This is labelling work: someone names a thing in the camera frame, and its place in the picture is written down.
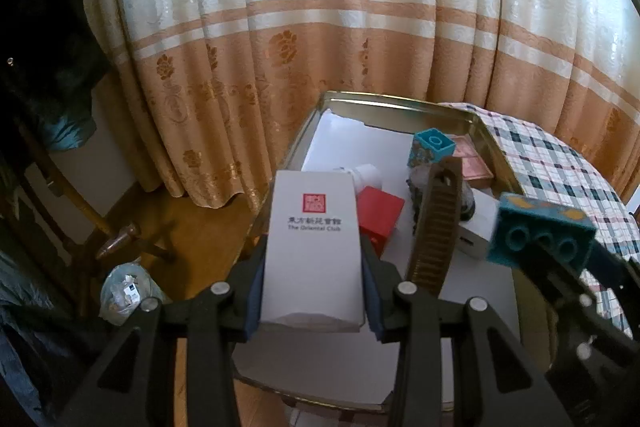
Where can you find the crumpled plastic bag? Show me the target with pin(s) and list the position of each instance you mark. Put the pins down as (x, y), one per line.
(124, 288)

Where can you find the plaid tablecloth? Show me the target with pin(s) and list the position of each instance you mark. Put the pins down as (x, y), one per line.
(549, 169)

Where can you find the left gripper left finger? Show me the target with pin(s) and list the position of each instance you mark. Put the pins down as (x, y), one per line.
(246, 280)

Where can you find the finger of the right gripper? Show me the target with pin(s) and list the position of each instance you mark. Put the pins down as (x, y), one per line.
(614, 272)
(545, 266)

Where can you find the pink framed makeup palette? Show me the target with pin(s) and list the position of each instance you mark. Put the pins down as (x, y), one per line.
(474, 169)

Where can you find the blue bear toy brick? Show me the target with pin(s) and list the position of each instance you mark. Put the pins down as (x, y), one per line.
(430, 145)

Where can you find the white power adapter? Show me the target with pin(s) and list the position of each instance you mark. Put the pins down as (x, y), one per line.
(474, 235)

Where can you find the cream and tan curtain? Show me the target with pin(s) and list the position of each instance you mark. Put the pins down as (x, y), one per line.
(207, 95)

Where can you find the brown wooden comb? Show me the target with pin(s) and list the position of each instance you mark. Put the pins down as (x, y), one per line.
(435, 235)

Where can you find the white pill bottle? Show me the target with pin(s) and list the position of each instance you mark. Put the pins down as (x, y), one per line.
(363, 176)

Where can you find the white rectangular carton box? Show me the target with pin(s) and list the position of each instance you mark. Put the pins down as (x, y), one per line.
(312, 278)

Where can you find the long blue toy brick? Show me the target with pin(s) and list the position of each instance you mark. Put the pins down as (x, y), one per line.
(565, 232)

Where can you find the red toy brick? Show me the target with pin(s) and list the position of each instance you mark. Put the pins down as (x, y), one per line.
(378, 213)

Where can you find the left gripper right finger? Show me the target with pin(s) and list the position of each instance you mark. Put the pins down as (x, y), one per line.
(387, 314)

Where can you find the grey black rock toy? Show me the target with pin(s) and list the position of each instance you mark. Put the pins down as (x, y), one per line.
(440, 191)

